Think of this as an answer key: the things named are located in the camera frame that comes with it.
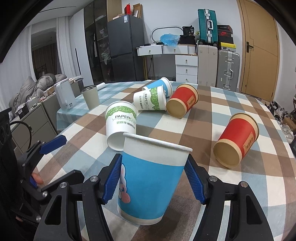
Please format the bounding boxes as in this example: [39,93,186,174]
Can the dark glass cabinet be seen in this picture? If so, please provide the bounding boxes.
[83,0,122,84]

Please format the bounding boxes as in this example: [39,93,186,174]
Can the silver aluminium suitcase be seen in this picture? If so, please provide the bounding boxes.
[216,50,240,92]

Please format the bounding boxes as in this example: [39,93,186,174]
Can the person's left hand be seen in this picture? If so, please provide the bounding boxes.
[32,173,44,185]

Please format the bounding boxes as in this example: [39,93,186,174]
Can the far red paper cup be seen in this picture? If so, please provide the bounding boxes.
[166,84,199,118]

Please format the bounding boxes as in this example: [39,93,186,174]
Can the wooden door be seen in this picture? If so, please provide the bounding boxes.
[237,1,280,101]

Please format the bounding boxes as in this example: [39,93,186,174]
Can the black refrigerator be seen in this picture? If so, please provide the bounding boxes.
[107,15,144,82]

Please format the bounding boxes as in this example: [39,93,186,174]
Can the blue bunny paper cup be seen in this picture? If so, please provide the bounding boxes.
[117,133,192,225]

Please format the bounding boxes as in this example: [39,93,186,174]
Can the far green leaf paper cup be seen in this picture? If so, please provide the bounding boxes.
[133,85,167,111]

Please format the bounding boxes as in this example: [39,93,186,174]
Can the green leaf paper cup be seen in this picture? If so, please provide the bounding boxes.
[133,85,167,111]
[105,100,138,151]

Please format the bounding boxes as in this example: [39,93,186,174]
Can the grey cabinet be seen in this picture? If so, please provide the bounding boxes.
[11,94,60,153]

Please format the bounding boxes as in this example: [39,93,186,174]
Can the beige tumbler cup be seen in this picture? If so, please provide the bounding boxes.
[82,85,100,110]

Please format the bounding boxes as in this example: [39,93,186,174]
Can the white drawer desk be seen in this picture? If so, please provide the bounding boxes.
[137,44,198,84]

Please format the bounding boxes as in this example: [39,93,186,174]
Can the black cable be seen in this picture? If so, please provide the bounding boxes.
[9,120,33,149]

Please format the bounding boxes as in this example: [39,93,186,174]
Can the far blue paper cup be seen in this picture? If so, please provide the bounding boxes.
[142,77,173,97]

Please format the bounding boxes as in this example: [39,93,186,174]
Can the grey jacket pile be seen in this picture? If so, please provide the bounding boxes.
[9,73,67,117]

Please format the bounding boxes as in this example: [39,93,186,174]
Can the beige suitcase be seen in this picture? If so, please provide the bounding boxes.
[197,45,218,87]

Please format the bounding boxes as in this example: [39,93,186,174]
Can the blue plastic bag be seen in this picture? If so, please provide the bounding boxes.
[159,34,180,47]

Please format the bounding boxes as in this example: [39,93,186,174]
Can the oval mirror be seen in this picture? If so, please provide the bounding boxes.
[150,26,183,43]

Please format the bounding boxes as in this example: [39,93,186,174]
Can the near red paper cup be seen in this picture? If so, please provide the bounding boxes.
[213,113,259,168]

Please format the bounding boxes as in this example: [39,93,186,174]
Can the teal suitcase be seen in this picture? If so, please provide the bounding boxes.
[198,9,218,47]

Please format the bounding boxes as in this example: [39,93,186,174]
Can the black bag on desk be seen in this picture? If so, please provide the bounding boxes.
[178,25,196,45]

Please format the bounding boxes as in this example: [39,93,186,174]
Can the stacked shoe boxes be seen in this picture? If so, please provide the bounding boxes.
[217,25,236,52]

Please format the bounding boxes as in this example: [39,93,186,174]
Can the red paper cup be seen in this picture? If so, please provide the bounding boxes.
[166,84,199,118]
[213,113,259,168]

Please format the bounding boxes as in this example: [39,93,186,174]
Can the near green leaf paper cup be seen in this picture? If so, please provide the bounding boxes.
[105,100,138,151]

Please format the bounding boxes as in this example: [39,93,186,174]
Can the white appliance on table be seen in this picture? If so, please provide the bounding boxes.
[54,78,77,110]

